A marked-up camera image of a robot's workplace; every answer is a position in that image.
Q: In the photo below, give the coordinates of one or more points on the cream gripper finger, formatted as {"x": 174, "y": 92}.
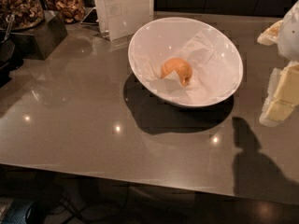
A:
{"x": 270, "y": 35}
{"x": 283, "y": 95}

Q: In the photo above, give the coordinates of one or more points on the orange fruit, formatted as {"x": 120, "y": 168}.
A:
{"x": 181, "y": 67}

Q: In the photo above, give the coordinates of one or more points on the clear acrylic sign holder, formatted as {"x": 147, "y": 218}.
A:
{"x": 121, "y": 18}

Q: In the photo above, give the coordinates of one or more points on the white tilted bowl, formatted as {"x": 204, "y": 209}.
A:
{"x": 162, "y": 41}

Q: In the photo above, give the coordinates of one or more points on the glass jar of nuts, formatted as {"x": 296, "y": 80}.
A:
{"x": 27, "y": 13}

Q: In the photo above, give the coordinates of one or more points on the white paper napkin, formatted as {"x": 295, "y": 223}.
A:
{"x": 215, "y": 69}

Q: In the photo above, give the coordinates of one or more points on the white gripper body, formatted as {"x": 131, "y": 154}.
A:
{"x": 290, "y": 34}

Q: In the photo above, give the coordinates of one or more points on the metal serving tongs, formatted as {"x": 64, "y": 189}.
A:
{"x": 10, "y": 20}

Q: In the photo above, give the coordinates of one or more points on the bowl of dried snacks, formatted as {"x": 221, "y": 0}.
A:
{"x": 71, "y": 10}

